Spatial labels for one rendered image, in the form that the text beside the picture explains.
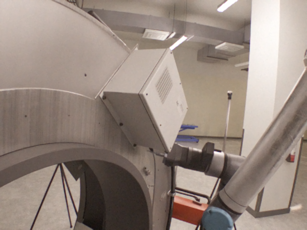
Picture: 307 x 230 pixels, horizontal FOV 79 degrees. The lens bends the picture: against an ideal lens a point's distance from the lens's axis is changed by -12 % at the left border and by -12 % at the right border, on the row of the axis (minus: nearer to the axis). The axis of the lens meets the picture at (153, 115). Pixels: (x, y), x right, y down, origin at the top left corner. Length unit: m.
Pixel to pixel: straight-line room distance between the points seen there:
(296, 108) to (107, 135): 0.48
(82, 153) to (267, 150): 0.44
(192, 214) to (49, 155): 1.26
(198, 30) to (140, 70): 5.36
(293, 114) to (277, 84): 2.75
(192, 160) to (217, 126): 9.97
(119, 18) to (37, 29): 5.11
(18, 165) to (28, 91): 0.13
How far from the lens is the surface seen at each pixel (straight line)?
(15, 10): 0.41
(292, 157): 3.51
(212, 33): 6.02
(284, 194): 3.86
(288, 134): 0.57
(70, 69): 0.46
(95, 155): 0.47
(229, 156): 0.72
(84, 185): 1.17
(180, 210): 1.56
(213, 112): 10.44
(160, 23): 5.60
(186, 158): 0.69
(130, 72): 0.54
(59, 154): 0.40
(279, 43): 3.42
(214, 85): 10.45
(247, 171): 0.59
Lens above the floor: 1.67
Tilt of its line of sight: 4 degrees down
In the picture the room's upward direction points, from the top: 5 degrees clockwise
